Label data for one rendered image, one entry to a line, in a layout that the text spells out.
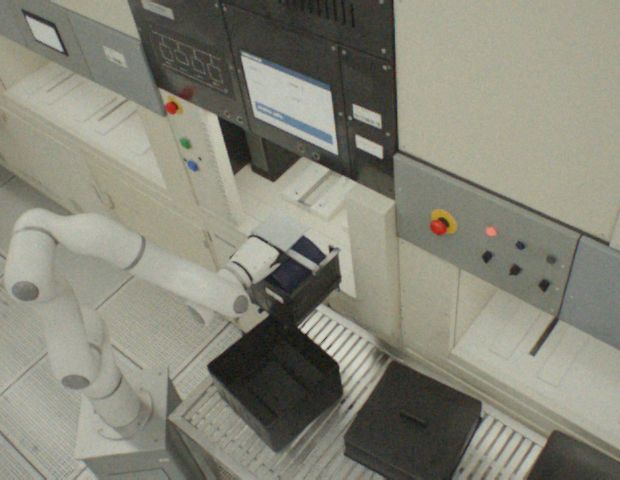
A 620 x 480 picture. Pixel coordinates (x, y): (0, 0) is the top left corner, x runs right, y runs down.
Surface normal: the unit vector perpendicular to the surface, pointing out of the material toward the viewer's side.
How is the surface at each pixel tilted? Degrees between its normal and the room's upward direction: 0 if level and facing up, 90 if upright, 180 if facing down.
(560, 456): 0
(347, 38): 90
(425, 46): 90
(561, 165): 90
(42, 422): 0
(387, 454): 0
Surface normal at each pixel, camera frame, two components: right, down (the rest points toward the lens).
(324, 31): -0.63, 0.63
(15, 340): -0.12, -0.65
